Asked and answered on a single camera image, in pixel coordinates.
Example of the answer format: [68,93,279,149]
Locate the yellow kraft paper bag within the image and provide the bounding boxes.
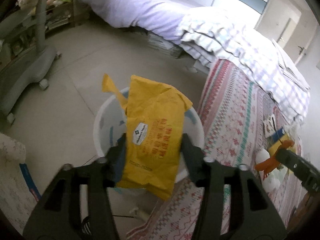
[102,74,193,200]

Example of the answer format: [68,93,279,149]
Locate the white plastic trash bin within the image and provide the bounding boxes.
[93,95,204,183]

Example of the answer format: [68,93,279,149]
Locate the grey rolling chair base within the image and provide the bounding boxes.
[1,0,61,124]

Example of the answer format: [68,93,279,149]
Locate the white room door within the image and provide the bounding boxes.
[255,0,317,64]

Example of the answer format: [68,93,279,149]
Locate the plaid purple white quilt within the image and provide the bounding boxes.
[176,7,310,123]

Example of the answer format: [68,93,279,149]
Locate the shelf with plush toys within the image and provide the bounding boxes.
[44,0,75,33]

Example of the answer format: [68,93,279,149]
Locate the lavender bed sheet mattress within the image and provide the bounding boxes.
[80,0,200,44]

